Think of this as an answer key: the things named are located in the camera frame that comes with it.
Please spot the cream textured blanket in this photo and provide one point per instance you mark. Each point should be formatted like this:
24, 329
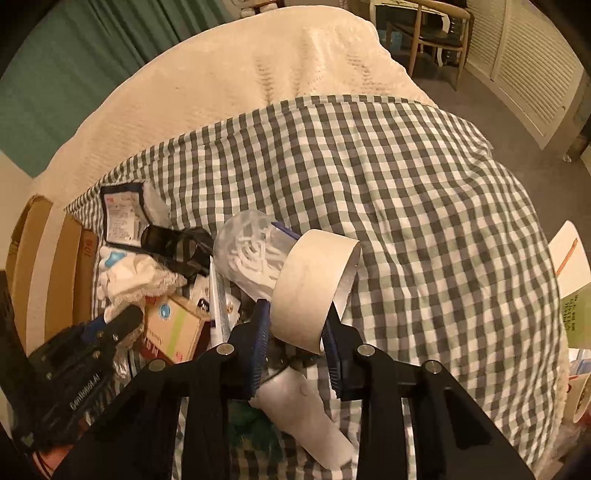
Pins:
254, 78

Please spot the white louvered wardrobe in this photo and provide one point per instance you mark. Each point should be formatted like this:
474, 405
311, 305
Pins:
531, 60

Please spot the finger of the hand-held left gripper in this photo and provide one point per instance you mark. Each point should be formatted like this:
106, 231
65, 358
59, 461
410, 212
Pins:
122, 321

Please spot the red white medicine box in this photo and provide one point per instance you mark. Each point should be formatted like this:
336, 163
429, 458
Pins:
178, 330

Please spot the white tape roll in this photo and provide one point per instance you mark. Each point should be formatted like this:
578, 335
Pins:
304, 286

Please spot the white cloth gloves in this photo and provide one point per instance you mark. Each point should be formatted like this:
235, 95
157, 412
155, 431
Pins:
134, 277

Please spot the grey white checked cloth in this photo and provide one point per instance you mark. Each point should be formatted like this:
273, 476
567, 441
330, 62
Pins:
415, 207

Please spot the green curtain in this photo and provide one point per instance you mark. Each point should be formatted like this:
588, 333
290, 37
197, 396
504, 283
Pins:
69, 69

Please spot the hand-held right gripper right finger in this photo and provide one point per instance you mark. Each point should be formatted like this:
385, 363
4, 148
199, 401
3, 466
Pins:
334, 353

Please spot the clear plastic bag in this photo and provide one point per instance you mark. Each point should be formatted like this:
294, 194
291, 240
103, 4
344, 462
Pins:
156, 201

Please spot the plastic bag of white pieces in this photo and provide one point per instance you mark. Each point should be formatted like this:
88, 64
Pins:
244, 258

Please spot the white cylindrical bottle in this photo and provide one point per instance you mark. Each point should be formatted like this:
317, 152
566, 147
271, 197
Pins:
304, 415

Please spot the dark blue labelled packet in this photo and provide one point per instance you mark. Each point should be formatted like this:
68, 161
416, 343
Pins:
122, 217

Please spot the white paper bag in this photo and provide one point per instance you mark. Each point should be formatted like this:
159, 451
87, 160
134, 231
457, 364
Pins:
565, 254

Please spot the paper cup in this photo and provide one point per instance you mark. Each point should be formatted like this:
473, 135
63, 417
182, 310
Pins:
582, 397

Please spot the green fluffy item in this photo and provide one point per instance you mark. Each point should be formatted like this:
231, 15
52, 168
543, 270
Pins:
249, 424

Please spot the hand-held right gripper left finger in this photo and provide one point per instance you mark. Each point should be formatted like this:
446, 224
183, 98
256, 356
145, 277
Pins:
258, 341

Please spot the black case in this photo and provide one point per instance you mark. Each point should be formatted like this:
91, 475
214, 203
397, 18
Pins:
178, 249

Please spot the brown cardboard box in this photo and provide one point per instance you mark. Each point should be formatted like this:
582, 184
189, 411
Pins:
60, 277

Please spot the wooden chair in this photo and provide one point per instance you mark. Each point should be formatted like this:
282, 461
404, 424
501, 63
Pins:
425, 34

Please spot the green printed box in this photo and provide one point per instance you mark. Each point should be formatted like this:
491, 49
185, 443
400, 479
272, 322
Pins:
577, 318

